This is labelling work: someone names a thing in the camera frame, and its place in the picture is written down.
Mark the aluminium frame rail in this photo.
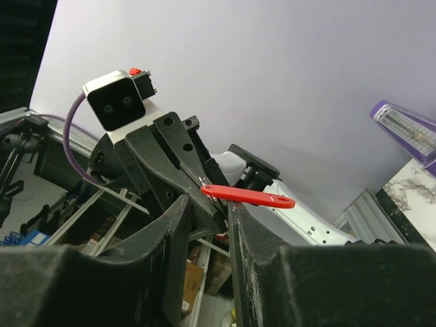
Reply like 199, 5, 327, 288
333, 189, 408, 245

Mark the purple metronome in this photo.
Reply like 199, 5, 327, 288
369, 101, 435, 176

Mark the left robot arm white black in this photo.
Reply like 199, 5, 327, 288
92, 112, 356, 246

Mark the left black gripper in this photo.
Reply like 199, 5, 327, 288
114, 112, 226, 235

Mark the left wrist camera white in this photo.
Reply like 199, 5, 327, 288
82, 68, 166, 144

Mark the red key tag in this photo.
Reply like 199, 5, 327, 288
200, 185, 296, 209

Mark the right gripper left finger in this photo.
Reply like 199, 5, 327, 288
1, 195, 191, 326

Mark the silver key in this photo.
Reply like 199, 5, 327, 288
198, 176, 208, 187

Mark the black mounting rail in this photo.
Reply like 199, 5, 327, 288
375, 189, 435, 251

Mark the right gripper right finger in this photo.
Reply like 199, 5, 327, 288
228, 202, 435, 326

